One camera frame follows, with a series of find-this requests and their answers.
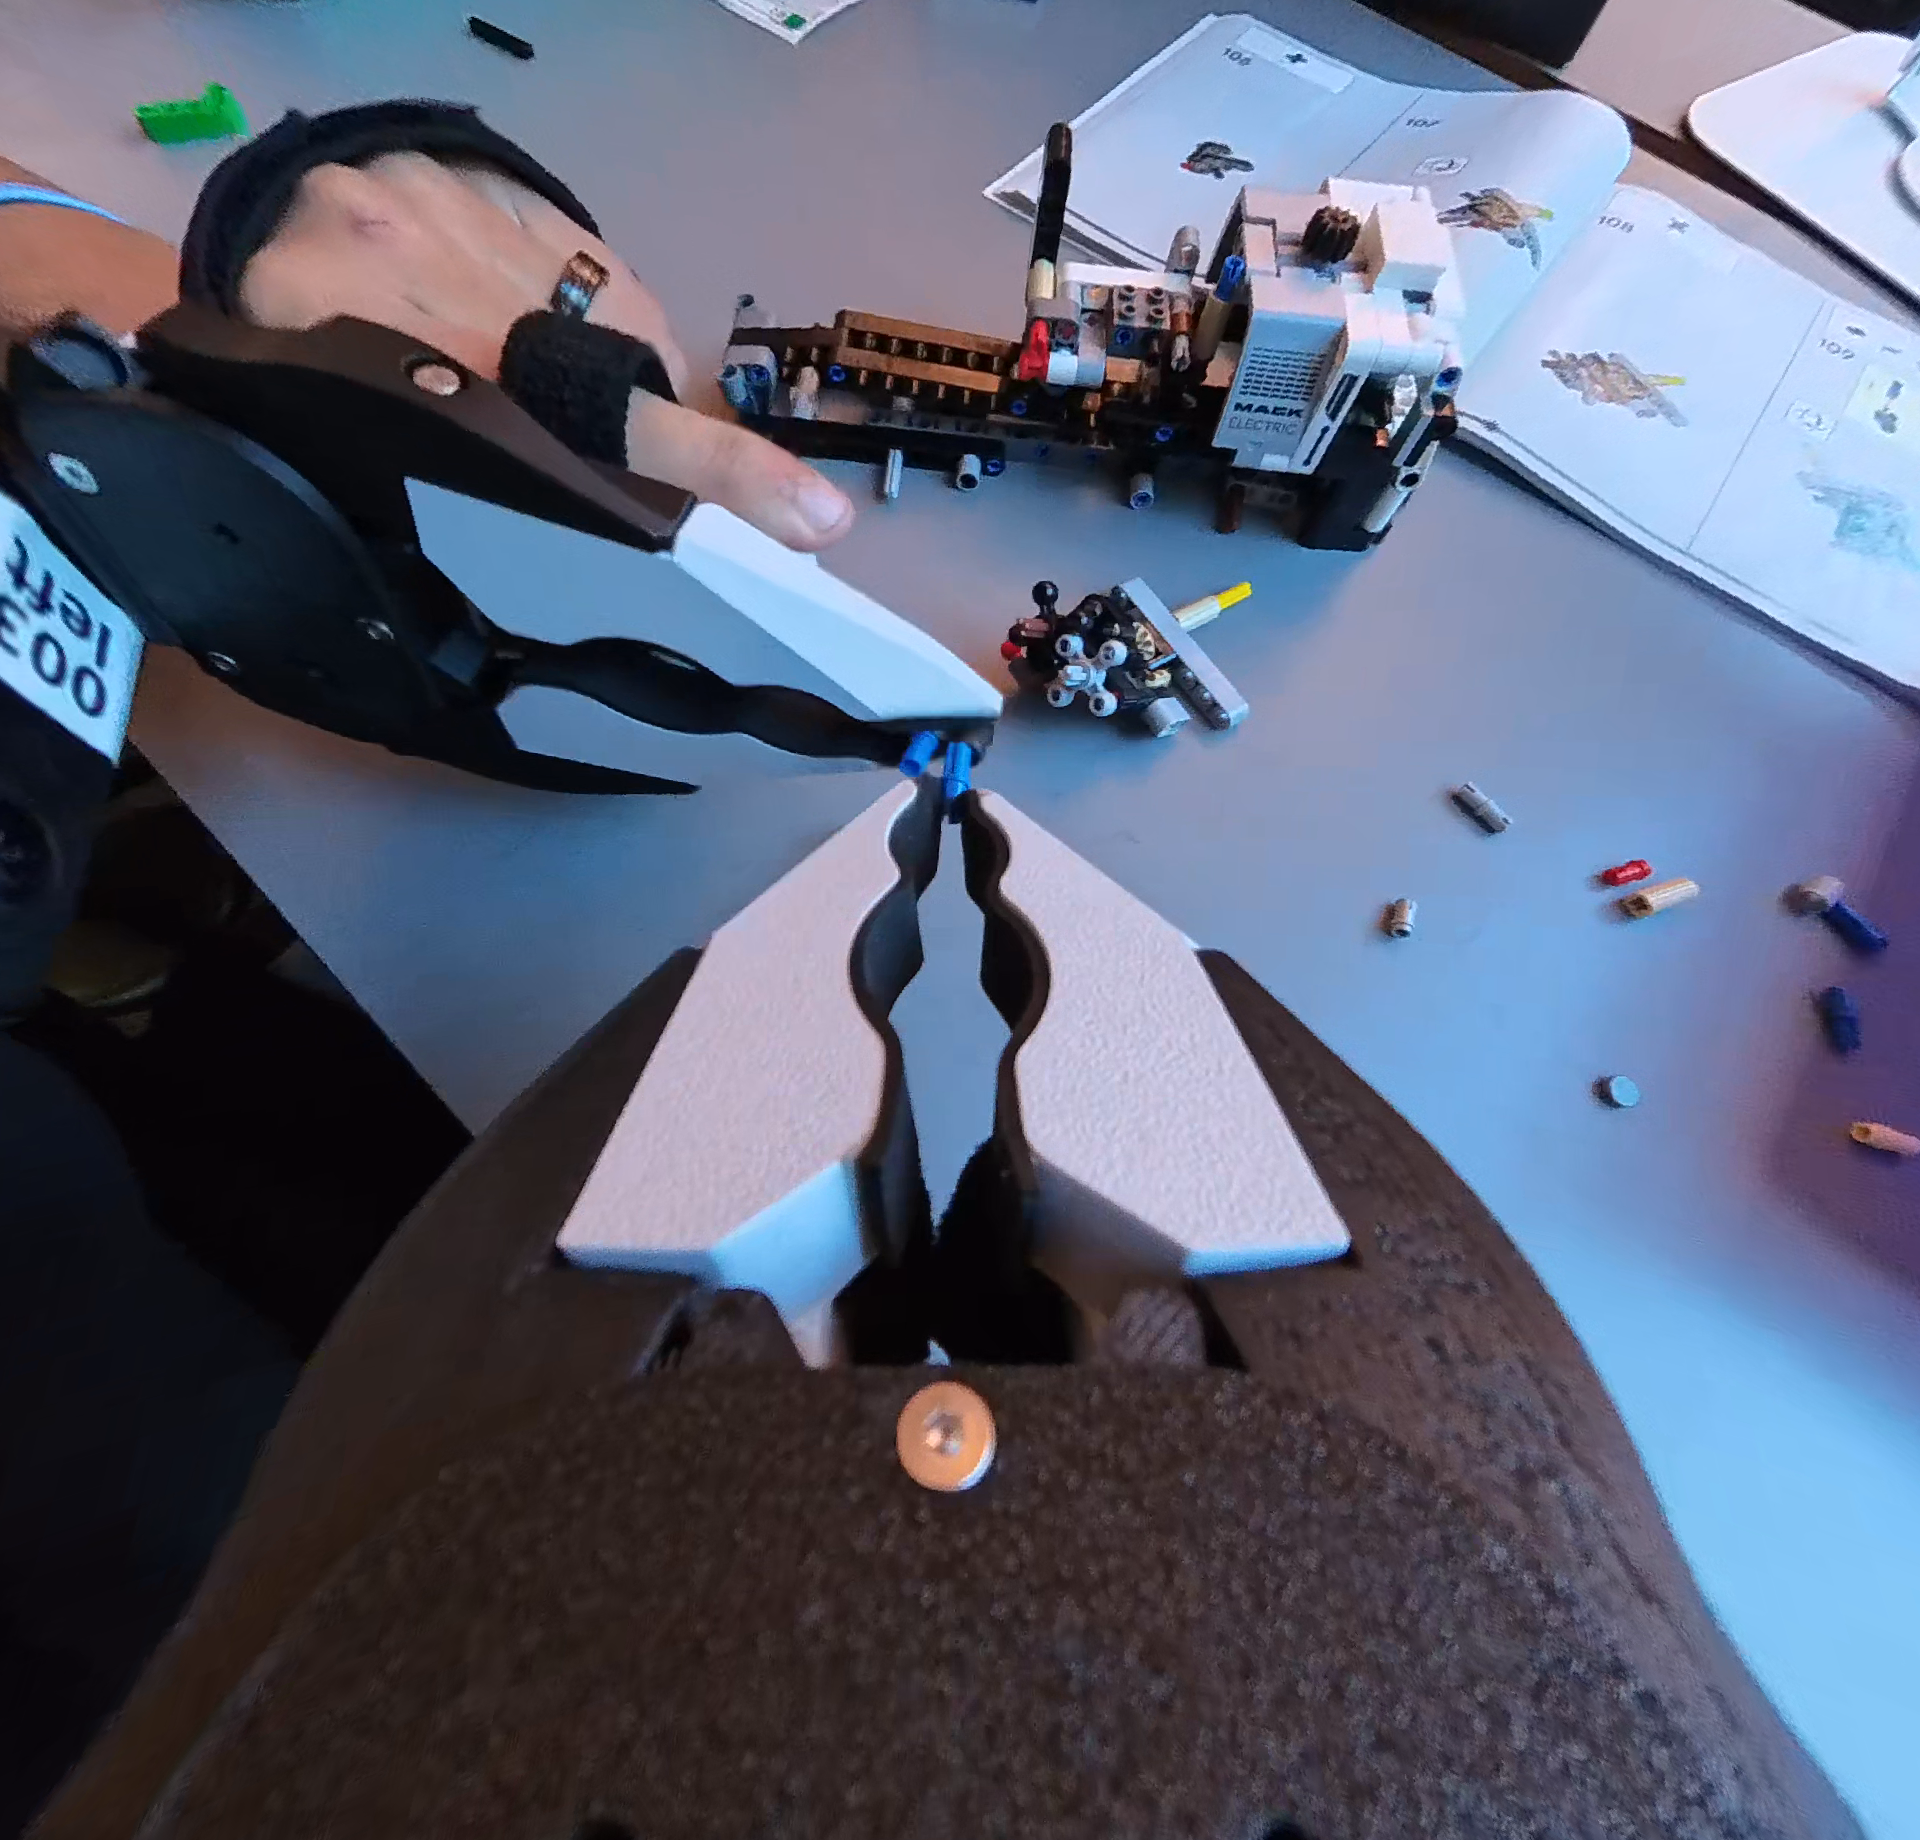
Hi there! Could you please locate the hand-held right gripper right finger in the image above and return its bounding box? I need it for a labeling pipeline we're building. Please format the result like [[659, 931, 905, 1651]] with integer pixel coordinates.
[[955, 791, 1355, 1280]]

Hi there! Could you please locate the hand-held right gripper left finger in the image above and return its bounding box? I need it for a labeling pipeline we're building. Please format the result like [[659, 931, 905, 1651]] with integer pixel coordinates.
[[557, 782, 948, 1368]]

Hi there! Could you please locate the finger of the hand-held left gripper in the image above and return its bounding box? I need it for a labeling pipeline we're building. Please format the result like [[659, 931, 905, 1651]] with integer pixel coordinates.
[[403, 483, 1007, 738], [495, 678, 939, 782]]

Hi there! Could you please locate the lego truck model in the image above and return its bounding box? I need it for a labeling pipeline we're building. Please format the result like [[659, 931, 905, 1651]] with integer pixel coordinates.
[[717, 120, 1465, 550]]

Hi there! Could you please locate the small black lego subassembly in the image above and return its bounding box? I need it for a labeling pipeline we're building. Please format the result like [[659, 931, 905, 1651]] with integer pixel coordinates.
[[1001, 577, 1253, 738]]

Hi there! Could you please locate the green lego piece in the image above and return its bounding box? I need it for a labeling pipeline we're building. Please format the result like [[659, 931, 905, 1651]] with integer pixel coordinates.
[[133, 82, 251, 147]]

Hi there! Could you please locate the person's left hand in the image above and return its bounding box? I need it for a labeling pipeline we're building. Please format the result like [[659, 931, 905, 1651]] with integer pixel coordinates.
[[236, 158, 857, 554]]

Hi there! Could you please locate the open instruction booklet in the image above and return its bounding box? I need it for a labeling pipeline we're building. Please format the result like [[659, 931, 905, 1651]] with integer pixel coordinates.
[[982, 13, 1920, 700]]

